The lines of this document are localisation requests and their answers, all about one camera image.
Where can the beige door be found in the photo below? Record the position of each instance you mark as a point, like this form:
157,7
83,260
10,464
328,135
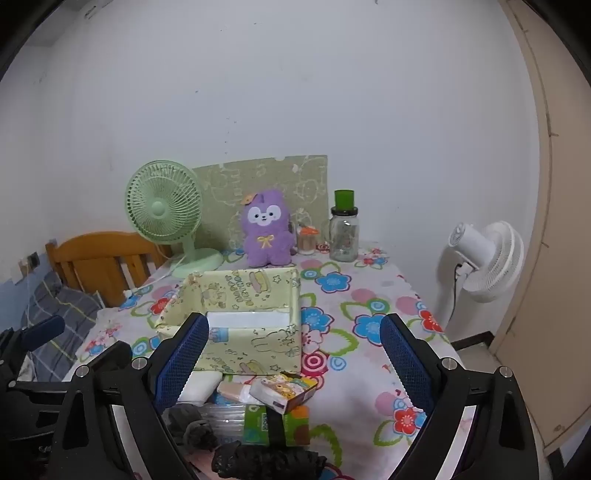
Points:
568,277

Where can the clear plastic pack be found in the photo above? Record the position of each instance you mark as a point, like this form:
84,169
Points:
224,420

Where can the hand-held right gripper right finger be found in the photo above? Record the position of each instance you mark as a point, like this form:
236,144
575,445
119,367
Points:
408,364

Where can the pink pack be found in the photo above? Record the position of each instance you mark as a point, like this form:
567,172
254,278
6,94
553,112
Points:
201,464

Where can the grey sock bundle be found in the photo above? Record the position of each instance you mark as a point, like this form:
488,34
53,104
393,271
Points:
189,427

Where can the green printed board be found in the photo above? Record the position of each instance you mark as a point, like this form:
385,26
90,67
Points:
277,180

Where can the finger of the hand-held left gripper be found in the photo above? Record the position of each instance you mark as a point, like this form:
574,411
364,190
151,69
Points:
44,330
111,354

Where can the purple plush toy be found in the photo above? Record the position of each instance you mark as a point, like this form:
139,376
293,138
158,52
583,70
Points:
263,244

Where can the grey plaid pillow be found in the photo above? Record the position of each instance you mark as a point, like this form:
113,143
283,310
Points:
51,300

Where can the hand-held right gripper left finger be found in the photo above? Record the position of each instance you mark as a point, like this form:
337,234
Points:
182,364

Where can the black sock bundle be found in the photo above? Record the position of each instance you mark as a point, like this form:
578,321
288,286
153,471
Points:
268,459

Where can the green tissue pack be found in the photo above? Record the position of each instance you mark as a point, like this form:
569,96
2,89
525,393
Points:
295,427

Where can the yellow printed fabric storage box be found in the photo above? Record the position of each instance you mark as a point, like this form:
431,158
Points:
258,344

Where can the cotton swab jar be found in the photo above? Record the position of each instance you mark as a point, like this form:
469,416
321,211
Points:
307,242

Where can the white floor fan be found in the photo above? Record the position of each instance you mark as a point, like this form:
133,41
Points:
498,258

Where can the green desk fan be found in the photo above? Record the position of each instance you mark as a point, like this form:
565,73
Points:
159,210

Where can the cartoon printed small box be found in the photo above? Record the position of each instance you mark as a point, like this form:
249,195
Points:
281,390

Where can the glass jar mug green lid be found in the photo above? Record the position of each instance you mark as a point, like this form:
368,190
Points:
344,235

